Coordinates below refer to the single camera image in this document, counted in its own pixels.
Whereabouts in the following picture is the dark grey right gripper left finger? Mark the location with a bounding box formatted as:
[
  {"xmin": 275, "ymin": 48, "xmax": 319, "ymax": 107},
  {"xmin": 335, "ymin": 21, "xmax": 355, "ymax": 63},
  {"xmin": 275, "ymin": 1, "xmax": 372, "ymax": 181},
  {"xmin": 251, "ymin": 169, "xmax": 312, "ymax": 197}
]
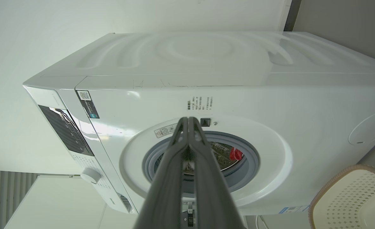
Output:
[{"xmin": 133, "ymin": 117, "xmax": 189, "ymax": 229}]

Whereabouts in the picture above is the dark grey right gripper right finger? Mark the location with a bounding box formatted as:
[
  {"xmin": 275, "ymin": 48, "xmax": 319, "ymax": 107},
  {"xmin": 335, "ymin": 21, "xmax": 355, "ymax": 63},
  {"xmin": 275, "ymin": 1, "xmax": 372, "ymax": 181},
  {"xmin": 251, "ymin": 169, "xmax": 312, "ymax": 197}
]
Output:
[{"xmin": 189, "ymin": 117, "xmax": 247, "ymax": 229}]

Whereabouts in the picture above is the red cloth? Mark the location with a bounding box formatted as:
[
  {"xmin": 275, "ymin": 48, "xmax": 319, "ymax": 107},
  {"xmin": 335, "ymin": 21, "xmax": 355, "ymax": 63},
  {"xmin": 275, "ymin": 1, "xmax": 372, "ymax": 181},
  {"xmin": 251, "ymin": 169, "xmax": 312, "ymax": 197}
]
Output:
[{"xmin": 229, "ymin": 147, "xmax": 244, "ymax": 161}]

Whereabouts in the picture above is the white washing machine dial knob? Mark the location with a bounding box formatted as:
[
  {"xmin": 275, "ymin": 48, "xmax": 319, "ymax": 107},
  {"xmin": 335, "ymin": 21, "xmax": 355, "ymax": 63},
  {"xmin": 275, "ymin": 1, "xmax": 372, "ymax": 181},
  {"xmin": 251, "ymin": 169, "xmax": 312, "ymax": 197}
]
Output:
[{"xmin": 80, "ymin": 168, "xmax": 102, "ymax": 185}]

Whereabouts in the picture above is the black glossy control display panel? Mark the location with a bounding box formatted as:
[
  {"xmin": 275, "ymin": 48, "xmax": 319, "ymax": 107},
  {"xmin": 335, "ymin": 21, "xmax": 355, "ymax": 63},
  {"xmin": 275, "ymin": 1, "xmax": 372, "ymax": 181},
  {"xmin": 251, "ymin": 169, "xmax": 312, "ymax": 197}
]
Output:
[{"xmin": 38, "ymin": 105, "xmax": 95, "ymax": 157}]

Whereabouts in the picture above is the cream perforated laundry basket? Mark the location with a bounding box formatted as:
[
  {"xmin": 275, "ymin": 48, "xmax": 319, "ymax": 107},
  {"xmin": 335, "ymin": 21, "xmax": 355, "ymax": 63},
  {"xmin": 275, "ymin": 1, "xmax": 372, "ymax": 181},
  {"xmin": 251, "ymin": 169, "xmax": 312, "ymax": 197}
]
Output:
[{"xmin": 308, "ymin": 164, "xmax": 375, "ymax": 229}]

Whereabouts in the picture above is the grey rubber door seal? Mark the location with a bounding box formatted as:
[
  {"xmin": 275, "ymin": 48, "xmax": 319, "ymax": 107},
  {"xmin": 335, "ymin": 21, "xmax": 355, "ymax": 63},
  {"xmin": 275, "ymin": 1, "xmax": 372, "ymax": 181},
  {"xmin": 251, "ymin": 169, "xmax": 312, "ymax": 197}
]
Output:
[{"xmin": 142, "ymin": 131, "xmax": 260, "ymax": 194}]

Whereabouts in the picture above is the grey warning sticker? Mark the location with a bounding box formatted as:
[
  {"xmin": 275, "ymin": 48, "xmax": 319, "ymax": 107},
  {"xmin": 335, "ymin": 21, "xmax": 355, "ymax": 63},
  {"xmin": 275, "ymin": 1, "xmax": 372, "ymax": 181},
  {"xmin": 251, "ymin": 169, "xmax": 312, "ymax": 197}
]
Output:
[{"xmin": 153, "ymin": 124, "xmax": 178, "ymax": 139}]

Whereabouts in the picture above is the blue white energy label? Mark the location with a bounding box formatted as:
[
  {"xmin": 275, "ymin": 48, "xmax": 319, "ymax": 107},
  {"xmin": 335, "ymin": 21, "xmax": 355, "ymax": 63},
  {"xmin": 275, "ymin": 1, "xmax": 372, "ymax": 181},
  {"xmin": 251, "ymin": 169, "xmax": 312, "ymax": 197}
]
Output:
[{"xmin": 278, "ymin": 205, "xmax": 310, "ymax": 214}]

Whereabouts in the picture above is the black text notice label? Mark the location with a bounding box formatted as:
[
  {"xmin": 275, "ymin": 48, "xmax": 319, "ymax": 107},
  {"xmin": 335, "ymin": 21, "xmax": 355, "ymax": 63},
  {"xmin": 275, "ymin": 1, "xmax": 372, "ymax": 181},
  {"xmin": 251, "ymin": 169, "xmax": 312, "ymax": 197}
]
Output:
[{"xmin": 186, "ymin": 96, "xmax": 214, "ymax": 112}]

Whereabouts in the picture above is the white cabinet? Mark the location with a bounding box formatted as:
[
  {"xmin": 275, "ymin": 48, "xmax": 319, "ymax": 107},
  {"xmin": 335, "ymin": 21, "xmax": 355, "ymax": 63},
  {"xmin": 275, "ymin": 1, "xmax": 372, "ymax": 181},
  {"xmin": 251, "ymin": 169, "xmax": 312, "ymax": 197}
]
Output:
[{"xmin": 4, "ymin": 174, "xmax": 138, "ymax": 229}]

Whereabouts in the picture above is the white front-load washing machine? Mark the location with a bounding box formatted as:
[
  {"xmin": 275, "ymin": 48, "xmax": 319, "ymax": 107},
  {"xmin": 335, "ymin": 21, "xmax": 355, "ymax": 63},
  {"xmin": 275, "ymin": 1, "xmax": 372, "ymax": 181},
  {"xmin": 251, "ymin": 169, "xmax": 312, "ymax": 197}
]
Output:
[{"xmin": 23, "ymin": 31, "xmax": 375, "ymax": 216}]

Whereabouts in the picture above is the dark QR code sticker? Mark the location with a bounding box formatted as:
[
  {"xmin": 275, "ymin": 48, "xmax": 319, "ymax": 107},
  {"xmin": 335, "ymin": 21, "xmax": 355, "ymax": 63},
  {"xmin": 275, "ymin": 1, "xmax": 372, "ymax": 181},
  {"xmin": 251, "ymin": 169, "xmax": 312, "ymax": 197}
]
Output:
[{"xmin": 76, "ymin": 90, "xmax": 100, "ymax": 119}]

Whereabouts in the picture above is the grey slatted panel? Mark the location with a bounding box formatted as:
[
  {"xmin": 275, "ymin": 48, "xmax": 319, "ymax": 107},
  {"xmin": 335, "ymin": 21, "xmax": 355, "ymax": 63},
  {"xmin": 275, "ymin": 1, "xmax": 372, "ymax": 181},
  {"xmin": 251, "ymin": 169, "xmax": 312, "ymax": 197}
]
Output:
[{"xmin": 0, "ymin": 170, "xmax": 41, "ymax": 229}]

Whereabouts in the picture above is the round white filter cover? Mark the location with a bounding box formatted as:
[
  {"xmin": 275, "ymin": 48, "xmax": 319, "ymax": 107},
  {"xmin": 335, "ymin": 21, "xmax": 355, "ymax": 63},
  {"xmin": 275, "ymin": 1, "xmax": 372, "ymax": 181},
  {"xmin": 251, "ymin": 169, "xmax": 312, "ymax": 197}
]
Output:
[{"xmin": 348, "ymin": 110, "xmax": 375, "ymax": 146}]

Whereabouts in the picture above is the thin white cable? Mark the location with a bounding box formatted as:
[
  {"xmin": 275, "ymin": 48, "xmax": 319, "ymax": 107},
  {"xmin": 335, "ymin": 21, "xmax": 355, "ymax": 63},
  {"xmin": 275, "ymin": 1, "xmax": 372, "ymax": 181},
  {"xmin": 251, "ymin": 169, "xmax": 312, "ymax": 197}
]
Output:
[{"xmin": 255, "ymin": 215, "xmax": 270, "ymax": 229}]

